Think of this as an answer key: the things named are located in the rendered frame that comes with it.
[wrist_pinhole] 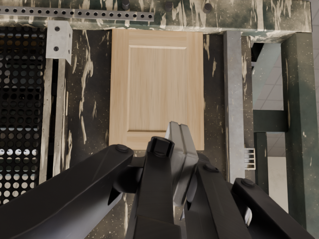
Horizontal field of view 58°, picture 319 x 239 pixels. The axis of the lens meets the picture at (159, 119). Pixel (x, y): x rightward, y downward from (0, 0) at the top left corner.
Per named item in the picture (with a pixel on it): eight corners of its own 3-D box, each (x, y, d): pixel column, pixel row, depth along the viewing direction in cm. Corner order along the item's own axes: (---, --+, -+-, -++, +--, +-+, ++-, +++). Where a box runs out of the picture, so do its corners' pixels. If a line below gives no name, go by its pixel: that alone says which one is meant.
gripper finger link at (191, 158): (185, 153, 15) (199, 157, 15) (179, 122, 21) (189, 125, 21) (168, 205, 15) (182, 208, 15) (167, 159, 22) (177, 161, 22)
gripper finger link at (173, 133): (168, 205, 15) (154, 201, 15) (167, 159, 22) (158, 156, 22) (185, 153, 15) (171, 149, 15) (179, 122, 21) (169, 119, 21)
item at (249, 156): (251, 148, 98) (255, 148, 95) (252, 169, 97) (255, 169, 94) (239, 148, 98) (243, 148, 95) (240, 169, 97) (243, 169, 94)
